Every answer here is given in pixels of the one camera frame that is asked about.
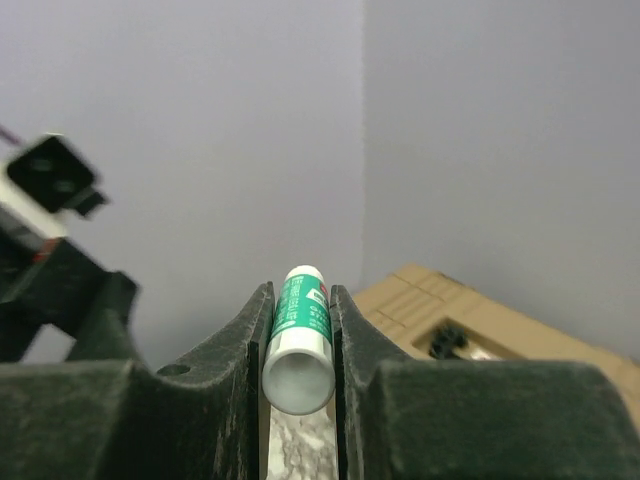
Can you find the white green glue stick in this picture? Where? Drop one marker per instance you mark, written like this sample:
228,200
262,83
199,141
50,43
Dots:
298,376

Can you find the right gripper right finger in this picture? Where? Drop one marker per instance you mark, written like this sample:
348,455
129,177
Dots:
402,418

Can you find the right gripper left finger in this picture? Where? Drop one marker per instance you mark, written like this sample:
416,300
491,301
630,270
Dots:
106,415

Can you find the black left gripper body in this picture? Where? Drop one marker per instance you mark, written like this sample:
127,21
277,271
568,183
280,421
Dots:
63,287

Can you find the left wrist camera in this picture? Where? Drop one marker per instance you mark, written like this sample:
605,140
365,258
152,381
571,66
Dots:
40,183

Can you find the tan plastic toolbox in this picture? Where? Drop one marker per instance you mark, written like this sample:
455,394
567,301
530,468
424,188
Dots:
411,304

